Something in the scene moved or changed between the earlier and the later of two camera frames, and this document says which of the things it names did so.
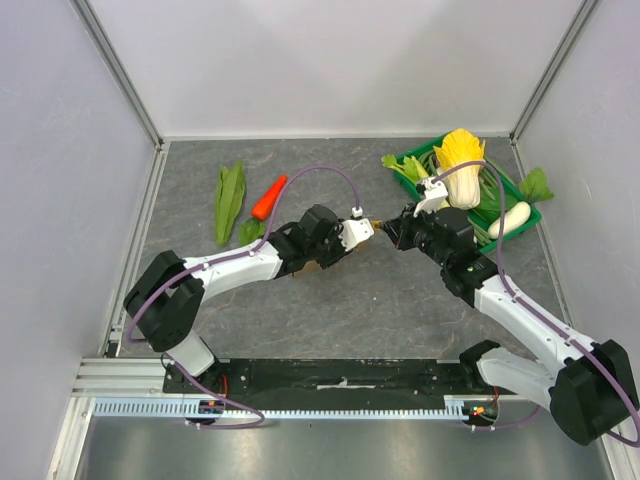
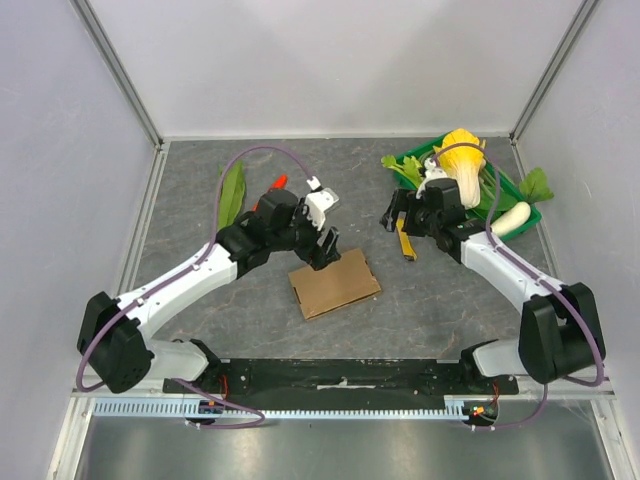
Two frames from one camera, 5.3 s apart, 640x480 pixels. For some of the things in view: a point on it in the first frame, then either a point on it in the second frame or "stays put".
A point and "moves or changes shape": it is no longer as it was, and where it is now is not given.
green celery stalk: [409, 166] stays put
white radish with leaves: [535, 188] stays put
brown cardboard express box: [313, 267] moves or changes shape
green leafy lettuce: [230, 191] stays put
